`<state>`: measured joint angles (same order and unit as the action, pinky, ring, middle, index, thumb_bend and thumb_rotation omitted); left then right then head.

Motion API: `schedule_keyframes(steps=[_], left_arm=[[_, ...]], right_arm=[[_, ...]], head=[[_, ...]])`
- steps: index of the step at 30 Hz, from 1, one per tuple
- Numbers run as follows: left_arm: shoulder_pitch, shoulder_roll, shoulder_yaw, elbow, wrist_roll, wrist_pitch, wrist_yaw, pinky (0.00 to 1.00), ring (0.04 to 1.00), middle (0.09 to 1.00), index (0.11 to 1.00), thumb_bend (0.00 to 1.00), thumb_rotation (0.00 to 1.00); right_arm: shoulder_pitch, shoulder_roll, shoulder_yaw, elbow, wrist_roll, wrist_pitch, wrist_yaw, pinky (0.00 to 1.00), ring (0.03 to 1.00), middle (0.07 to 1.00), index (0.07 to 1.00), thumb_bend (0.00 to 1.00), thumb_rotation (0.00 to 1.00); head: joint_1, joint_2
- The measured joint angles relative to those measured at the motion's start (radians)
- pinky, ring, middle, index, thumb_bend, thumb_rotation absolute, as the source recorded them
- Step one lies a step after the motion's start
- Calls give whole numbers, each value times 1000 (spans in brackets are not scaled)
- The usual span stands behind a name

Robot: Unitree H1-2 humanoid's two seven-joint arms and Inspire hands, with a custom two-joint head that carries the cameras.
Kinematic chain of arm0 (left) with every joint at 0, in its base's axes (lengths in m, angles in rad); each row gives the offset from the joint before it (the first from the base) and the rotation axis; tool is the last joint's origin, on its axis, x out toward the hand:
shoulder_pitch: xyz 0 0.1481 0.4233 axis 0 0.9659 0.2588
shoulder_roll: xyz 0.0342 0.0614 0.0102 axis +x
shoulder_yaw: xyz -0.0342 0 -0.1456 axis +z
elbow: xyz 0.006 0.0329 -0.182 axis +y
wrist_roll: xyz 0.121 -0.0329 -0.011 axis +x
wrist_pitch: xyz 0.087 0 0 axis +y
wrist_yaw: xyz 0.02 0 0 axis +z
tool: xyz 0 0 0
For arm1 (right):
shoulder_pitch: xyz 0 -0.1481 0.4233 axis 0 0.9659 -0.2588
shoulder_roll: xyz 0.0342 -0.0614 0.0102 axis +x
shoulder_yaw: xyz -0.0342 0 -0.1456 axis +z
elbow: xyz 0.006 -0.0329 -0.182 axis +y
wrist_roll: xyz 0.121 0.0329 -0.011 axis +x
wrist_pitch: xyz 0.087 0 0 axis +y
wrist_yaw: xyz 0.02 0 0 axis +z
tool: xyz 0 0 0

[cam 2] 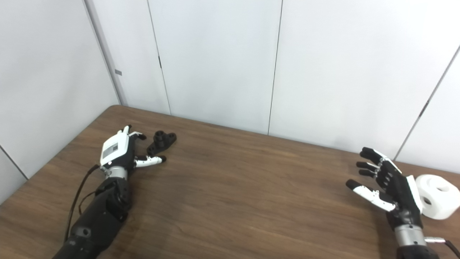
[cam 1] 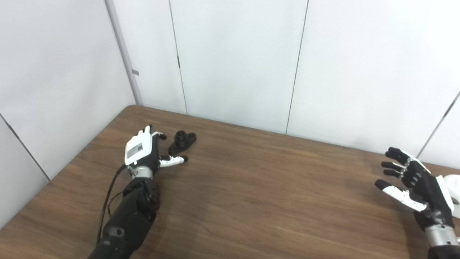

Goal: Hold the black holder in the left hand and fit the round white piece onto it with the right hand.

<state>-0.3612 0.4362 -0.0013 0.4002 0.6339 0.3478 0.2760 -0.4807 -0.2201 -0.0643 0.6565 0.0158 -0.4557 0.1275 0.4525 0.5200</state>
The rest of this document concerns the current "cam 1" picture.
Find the black holder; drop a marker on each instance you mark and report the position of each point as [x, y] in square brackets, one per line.
[181, 142]

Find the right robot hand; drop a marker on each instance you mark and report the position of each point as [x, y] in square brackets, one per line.
[427, 194]

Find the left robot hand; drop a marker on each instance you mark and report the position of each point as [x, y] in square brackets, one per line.
[140, 151]

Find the round white piece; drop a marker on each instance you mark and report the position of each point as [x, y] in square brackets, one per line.
[454, 190]

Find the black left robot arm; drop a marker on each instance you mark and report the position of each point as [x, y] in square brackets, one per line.
[129, 219]

